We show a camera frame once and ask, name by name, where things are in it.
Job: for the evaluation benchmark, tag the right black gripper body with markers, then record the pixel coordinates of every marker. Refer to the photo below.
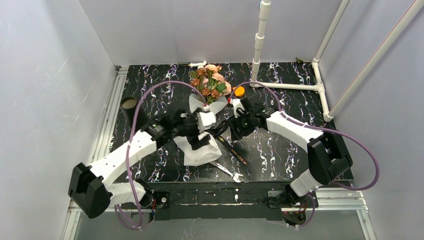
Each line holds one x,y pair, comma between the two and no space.
235,129

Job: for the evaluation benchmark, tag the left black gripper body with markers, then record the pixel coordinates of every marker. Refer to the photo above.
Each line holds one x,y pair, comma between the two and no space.
201,140

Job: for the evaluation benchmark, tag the black ribbon gold lettering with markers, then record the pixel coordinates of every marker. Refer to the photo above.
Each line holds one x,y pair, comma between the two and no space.
232,149

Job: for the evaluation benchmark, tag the pink orange flower bunch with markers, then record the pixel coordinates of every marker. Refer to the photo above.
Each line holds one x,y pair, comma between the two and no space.
210,82

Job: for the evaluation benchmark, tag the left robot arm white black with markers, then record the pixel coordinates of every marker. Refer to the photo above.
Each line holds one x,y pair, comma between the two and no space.
93,188

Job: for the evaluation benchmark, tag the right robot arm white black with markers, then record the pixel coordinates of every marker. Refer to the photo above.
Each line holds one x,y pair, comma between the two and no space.
327,153

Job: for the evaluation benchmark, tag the black cylindrical vase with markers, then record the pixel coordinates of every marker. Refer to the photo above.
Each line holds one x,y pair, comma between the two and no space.
128,107

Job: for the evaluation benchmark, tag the orange round object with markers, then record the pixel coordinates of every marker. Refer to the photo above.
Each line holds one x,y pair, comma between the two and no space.
239,91

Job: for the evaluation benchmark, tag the silver open-end wrench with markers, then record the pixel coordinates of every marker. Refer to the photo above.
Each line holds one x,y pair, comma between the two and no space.
236,177

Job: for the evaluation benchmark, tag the small white pipe fitting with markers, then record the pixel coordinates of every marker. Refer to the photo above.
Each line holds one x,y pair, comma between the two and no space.
192,64

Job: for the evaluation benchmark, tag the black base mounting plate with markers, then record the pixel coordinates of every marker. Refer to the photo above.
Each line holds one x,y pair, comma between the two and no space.
222,200

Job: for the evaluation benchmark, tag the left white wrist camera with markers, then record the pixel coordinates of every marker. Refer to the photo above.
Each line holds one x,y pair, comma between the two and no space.
206,119

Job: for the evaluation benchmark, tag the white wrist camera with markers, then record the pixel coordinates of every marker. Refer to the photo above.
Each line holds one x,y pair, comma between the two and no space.
237,107
206,119

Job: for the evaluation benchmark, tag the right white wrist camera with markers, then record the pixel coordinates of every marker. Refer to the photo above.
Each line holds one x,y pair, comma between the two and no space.
237,107

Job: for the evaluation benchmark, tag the white pvc pipe frame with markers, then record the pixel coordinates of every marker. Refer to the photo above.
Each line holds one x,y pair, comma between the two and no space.
372,67

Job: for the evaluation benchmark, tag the aluminium frame rail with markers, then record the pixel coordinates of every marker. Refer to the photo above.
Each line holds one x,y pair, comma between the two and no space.
108,182

